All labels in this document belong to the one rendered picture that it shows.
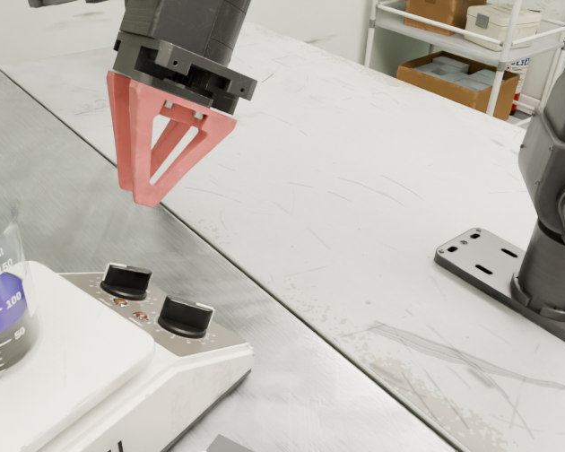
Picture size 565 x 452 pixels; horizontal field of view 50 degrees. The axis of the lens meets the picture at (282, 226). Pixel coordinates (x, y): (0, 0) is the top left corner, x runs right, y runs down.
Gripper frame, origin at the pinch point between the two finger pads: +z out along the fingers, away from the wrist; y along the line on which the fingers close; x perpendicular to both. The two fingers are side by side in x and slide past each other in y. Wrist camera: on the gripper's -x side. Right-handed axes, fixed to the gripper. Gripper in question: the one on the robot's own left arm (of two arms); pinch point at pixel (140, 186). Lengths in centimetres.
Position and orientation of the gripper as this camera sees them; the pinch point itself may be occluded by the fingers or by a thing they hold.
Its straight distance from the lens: 41.5
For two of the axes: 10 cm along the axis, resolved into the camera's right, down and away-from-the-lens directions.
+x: 8.0, 2.2, 5.6
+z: -3.5, 9.2, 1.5
